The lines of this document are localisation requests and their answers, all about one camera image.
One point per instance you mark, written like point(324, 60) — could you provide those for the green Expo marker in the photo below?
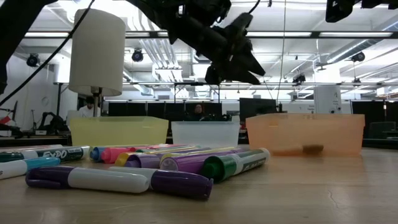
point(236, 163)

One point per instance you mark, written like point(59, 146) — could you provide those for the white marker purple cap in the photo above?
point(93, 180)
point(180, 183)

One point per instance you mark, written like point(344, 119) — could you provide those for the black partition wall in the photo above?
point(136, 109)

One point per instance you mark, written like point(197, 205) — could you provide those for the black aluminium table frame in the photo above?
point(31, 142)

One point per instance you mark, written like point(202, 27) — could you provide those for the orange plastic bin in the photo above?
point(311, 130)

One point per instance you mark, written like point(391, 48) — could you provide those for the dark teal Expo marker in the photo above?
point(59, 154)

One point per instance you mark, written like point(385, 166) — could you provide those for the white round column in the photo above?
point(326, 99)

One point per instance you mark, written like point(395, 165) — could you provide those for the black background robot arm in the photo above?
point(54, 123)

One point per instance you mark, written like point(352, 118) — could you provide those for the blue highlighter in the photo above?
point(95, 154)

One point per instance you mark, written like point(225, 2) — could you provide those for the black monitor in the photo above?
point(258, 109)

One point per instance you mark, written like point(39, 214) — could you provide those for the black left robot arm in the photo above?
point(12, 31)

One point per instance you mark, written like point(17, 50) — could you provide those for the black overhead frame beam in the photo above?
point(140, 34)

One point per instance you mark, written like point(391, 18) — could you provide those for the clear plastic bin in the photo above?
point(205, 133)

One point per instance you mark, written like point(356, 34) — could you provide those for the white shade wooden base lamp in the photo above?
point(96, 49)

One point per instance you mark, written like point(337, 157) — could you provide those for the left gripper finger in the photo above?
point(250, 63)
point(227, 74)

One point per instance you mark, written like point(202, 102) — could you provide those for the yellow plastic bin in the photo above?
point(118, 130)

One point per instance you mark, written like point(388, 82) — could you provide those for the black ceiling spotlight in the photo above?
point(137, 56)
point(32, 60)
point(358, 56)

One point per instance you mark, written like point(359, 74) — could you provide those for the golden yellow Sharpie highlighter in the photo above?
point(122, 159)

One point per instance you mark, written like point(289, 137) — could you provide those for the white marker light blue cap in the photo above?
point(40, 163)

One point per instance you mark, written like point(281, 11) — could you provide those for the person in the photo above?
point(198, 113)
point(88, 110)

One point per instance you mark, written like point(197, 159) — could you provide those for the red flat object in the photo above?
point(5, 120)

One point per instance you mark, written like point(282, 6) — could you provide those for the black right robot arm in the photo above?
point(379, 3)

